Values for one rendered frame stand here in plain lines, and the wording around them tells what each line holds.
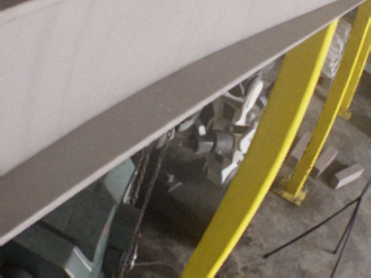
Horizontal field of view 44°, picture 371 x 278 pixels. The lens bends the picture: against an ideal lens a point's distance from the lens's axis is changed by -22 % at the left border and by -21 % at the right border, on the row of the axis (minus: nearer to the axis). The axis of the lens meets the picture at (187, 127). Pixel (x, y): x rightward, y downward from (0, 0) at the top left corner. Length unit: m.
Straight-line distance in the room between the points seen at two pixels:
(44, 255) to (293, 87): 0.85
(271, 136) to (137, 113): 0.95
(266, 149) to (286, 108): 0.14
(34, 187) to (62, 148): 0.07
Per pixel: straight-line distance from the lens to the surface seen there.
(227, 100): 2.50
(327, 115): 3.25
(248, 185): 1.56
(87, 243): 1.51
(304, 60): 1.36
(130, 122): 0.53
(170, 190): 2.89
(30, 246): 1.49
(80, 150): 0.48
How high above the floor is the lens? 1.99
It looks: 32 degrees down
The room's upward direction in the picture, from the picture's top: 21 degrees clockwise
